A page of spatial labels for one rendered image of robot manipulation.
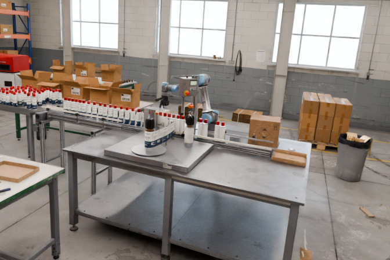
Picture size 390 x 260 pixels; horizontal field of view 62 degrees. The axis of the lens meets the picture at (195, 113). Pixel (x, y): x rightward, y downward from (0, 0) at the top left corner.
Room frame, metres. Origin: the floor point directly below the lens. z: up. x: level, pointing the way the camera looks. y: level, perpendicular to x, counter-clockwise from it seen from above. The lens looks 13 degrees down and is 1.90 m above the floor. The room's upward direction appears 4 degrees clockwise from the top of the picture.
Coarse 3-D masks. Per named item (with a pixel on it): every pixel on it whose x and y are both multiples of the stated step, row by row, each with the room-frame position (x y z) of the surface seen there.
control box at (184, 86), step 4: (180, 80) 3.33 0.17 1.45; (184, 80) 3.28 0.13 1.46; (188, 80) 3.30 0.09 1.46; (180, 84) 3.33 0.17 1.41; (184, 84) 3.29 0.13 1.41; (188, 84) 3.31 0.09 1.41; (180, 88) 3.32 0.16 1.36; (184, 88) 3.28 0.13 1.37; (188, 88) 3.31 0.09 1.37; (180, 92) 3.32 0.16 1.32; (184, 92) 3.28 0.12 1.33; (192, 92) 3.34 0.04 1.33; (196, 92) 3.37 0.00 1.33; (184, 96) 3.29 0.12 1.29
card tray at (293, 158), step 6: (276, 150) 3.07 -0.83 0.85; (282, 150) 3.05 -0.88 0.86; (288, 150) 3.03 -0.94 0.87; (276, 156) 2.94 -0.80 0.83; (282, 156) 2.95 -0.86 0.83; (288, 156) 2.97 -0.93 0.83; (294, 156) 2.98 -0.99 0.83; (300, 156) 2.99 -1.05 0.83; (306, 156) 2.90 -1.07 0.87; (288, 162) 2.78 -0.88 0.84; (294, 162) 2.76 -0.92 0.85; (300, 162) 2.75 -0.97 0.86
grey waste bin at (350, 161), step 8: (344, 152) 4.45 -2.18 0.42; (352, 152) 4.37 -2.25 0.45; (360, 152) 4.35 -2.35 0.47; (344, 160) 4.45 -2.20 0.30; (352, 160) 4.37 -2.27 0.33; (360, 160) 4.36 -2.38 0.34; (336, 168) 4.59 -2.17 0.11; (344, 168) 4.43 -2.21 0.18; (352, 168) 4.37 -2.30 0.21; (360, 168) 4.39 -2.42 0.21; (344, 176) 4.42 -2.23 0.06; (352, 176) 4.38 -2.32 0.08; (360, 176) 4.47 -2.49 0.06
